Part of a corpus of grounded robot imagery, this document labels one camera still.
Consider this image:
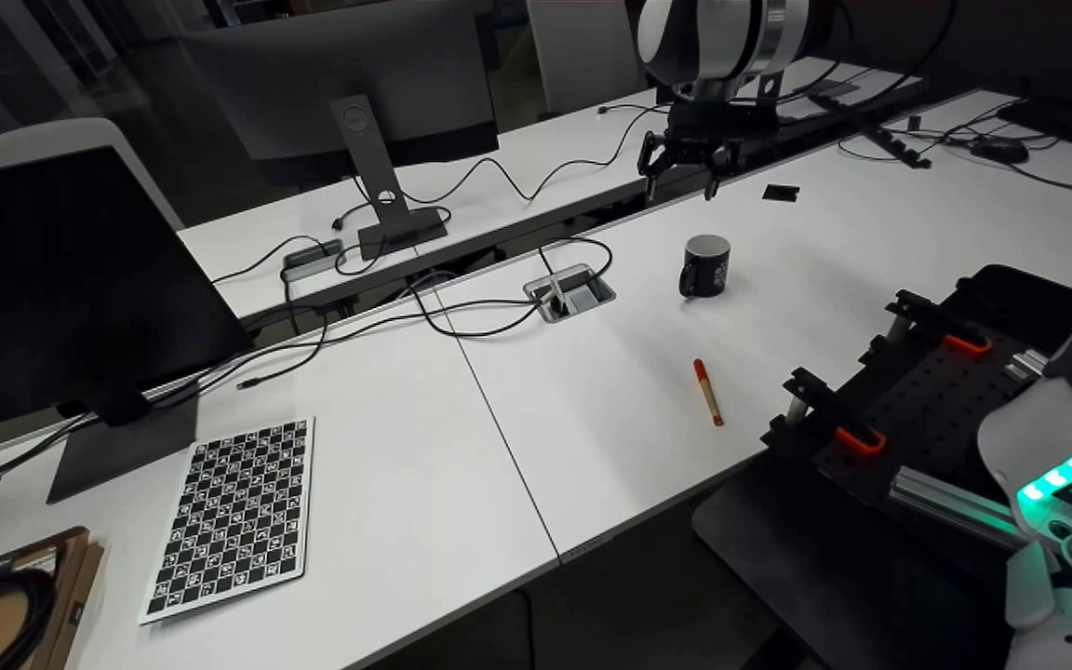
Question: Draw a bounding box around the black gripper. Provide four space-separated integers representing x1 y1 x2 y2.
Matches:
637 93 750 205

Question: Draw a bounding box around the dark grey mug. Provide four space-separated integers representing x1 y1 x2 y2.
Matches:
679 231 739 300

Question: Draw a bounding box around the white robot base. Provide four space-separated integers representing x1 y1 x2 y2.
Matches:
976 276 1072 670

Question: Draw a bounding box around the grey table power socket box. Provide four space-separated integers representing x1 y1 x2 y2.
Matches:
523 262 621 329

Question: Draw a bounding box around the red and tan marker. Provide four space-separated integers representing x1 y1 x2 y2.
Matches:
688 357 731 432

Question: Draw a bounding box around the black power adapter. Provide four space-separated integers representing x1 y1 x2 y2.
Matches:
963 133 1034 166

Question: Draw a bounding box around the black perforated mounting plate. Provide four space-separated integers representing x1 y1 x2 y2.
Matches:
807 331 1053 533

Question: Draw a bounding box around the grey monitor with grey stand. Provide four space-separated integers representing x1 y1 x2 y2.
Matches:
179 0 499 265

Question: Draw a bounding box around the grey docking hub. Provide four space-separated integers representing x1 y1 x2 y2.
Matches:
280 236 350 280

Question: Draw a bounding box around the black robot cart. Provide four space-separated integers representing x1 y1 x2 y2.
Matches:
688 265 1072 670

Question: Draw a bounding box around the checkerboard calibration board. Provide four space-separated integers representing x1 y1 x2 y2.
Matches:
138 413 319 625

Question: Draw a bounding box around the black monitor with flat base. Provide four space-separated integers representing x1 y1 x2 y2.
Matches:
0 144 255 506

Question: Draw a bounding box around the brown wooden tray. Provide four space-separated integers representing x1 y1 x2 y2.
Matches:
0 520 108 670

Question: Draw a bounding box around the black looped socket cable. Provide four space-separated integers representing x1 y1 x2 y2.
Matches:
531 231 621 288

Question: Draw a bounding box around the long wavy black monitor cable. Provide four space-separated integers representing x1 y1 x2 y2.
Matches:
397 103 670 217

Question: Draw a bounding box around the black cable clip strip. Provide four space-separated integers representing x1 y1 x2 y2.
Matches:
868 120 938 176

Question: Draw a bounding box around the black cable from socket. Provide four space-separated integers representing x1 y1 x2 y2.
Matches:
410 276 544 345

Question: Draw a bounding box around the black clamp with orange handle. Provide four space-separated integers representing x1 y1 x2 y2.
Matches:
786 365 894 460
885 290 998 365

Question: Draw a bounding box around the thin adapter cable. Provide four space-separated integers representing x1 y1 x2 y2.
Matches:
837 107 1072 201

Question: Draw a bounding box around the aluminium profile rail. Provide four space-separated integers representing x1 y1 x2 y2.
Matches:
885 464 1031 553

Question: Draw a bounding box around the black coiled strap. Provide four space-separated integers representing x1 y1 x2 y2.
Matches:
0 562 62 670

